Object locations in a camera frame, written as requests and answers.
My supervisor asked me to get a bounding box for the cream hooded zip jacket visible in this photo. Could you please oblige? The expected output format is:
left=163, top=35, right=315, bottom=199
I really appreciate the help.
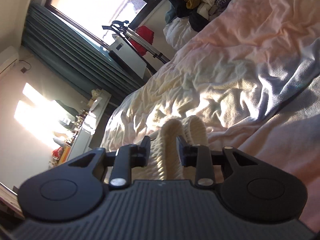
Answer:
left=132, top=115, right=209, bottom=182

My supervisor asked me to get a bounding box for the pile of clothes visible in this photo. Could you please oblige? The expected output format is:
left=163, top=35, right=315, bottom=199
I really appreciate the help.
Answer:
left=163, top=0, right=231, bottom=50

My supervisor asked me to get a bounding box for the mirror on desk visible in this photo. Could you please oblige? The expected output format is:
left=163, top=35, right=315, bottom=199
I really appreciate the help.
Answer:
left=55, top=100, right=79, bottom=119

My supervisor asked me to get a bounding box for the white desk with drawers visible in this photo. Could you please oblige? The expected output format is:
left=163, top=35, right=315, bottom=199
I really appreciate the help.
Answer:
left=49, top=88, right=112, bottom=167

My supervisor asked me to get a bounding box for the pastel bed blanket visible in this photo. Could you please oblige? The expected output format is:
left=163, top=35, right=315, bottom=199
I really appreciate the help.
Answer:
left=101, top=0, right=319, bottom=231

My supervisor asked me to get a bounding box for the left teal curtain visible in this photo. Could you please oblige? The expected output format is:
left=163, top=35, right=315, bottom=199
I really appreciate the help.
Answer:
left=22, top=3, right=145, bottom=105

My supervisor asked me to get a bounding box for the folded exercise machine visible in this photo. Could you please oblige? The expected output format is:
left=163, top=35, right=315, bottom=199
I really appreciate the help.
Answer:
left=102, top=21, right=170, bottom=82

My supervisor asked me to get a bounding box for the red cloth on machine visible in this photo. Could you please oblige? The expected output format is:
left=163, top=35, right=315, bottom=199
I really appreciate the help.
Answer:
left=129, top=25, right=154, bottom=56

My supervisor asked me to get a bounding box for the black framed window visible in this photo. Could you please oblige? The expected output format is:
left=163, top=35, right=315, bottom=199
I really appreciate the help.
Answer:
left=46, top=0, right=162, bottom=45

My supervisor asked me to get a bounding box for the wall air conditioner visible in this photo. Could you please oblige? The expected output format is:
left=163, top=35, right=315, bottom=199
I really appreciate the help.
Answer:
left=0, top=46, right=19, bottom=77

